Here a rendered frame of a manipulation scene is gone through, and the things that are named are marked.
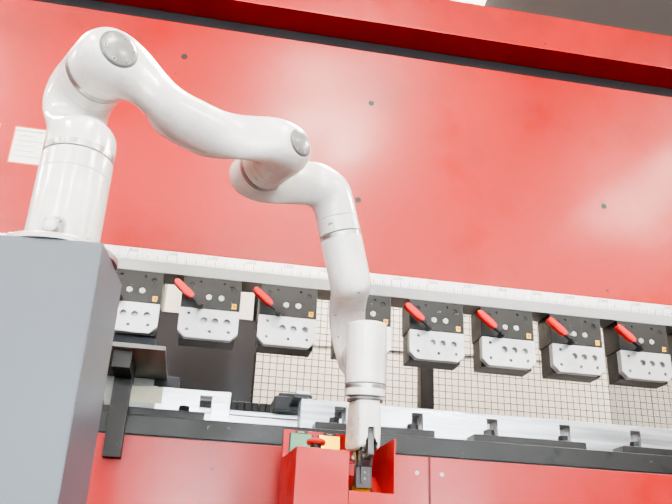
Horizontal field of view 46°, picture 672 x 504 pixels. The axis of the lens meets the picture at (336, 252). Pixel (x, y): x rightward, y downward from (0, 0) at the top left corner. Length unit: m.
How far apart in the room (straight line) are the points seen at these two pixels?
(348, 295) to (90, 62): 0.68
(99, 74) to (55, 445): 0.62
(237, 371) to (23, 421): 1.43
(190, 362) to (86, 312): 1.36
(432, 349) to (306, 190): 0.64
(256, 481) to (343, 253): 0.55
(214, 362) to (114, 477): 0.81
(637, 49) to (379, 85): 0.91
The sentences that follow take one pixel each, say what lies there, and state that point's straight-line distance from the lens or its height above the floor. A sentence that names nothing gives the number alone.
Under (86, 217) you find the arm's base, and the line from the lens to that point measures 1.33.
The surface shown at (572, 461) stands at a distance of 2.05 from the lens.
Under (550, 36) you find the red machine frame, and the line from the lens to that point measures 2.73.
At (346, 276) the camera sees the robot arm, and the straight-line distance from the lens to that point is 1.63.
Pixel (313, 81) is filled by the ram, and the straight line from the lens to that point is 2.39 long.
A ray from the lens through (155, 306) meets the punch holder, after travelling 2.03.
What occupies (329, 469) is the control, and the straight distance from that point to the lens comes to 1.56.
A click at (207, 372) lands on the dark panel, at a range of 2.54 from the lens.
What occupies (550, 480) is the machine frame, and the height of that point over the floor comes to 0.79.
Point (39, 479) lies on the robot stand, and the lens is 1.17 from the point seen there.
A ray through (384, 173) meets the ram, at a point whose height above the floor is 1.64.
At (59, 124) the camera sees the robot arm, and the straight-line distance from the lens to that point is 1.41.
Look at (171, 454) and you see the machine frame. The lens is 1.83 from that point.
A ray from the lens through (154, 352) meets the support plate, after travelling 1.77.
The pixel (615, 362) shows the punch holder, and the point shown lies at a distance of 2.34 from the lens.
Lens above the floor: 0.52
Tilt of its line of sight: 24 degrees up
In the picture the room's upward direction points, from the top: 3 degrees clockwise
